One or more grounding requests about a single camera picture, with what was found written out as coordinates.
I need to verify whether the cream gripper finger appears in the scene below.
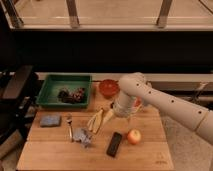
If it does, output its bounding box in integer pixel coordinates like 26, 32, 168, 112
102, 109, 115, 125

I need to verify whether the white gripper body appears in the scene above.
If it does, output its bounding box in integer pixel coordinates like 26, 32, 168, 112
113, 94, 136, 117

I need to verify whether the black eraser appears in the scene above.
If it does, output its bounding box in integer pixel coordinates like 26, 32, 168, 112
106, 132, 123, 157

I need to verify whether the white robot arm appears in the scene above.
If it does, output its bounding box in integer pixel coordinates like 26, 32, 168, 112
112, 72, 213, 145

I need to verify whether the red bowl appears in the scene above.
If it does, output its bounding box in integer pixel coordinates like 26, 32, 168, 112
99, 79, 119, 98

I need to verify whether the clear plastic cup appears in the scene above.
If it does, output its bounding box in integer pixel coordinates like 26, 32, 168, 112
131, 98, 143, 115

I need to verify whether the wooden cutting board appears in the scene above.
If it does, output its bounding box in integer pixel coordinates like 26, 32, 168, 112
16, 81, 175, 171

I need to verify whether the red yellow apple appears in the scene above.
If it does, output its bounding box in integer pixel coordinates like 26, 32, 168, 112
127, 129, 142, 145

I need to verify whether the crumpled grey cloth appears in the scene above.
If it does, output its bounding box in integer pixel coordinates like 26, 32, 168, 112
73, 128, 92, 148

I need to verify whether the metal spoon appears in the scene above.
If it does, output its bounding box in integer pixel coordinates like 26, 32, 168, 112
66, 115, 73, 142

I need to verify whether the green plastic tray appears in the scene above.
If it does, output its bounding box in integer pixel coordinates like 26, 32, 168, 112
37, 74, 92, 108

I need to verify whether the blue sponge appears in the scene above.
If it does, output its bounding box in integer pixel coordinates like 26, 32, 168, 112
40, 115, 61, 127

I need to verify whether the black equipment on left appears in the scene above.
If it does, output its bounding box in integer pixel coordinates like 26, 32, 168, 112
0, 65, 38, 145

